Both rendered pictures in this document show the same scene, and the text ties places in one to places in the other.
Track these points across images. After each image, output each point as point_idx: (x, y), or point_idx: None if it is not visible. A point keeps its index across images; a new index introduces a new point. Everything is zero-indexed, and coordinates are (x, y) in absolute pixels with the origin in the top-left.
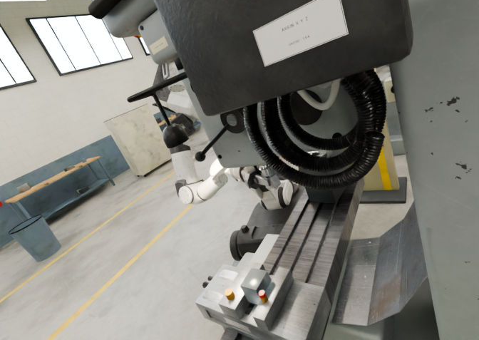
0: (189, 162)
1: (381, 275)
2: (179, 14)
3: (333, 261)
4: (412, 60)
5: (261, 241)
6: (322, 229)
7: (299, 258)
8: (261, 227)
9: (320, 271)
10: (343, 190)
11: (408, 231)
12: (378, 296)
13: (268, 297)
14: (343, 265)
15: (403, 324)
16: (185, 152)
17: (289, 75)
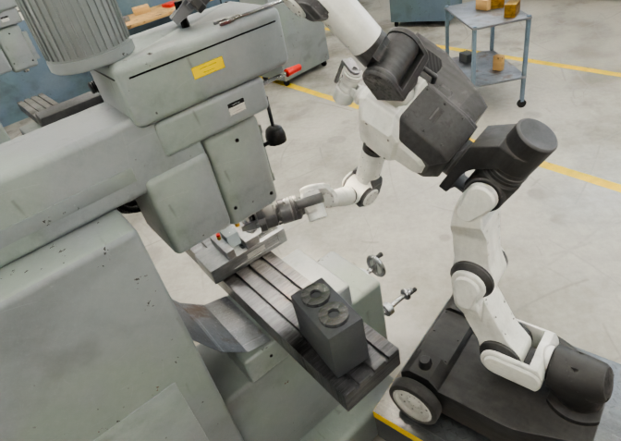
0: (363, 163)
1: (213, 323)
2: None
3: (242, 300)
4: None
5: (435, 320)
6: (278, 307)
7: (269, 285)
8: (468, 325)
9: (241, 289)
10: (315, 350)
11: (200, 332)
12: (205, 313)
13: (219, 240)
14: (256, 322)
15: (220, 355)
16: (363, 153)
17: None
